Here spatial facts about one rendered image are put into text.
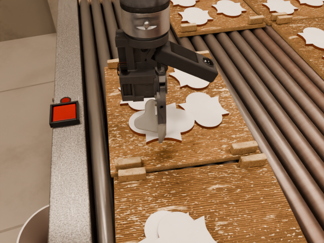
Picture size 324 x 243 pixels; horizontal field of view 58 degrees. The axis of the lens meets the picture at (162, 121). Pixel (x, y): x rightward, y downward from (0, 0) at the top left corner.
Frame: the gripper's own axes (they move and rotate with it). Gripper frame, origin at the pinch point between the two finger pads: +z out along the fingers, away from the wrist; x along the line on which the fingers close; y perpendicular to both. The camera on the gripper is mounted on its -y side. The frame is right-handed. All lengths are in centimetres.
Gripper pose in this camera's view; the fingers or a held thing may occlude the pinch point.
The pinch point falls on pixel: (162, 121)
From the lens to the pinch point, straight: 60.8
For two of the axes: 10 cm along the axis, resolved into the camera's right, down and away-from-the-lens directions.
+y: -10.0, 0.6, -0.4
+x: 0.7, 6.7, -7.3
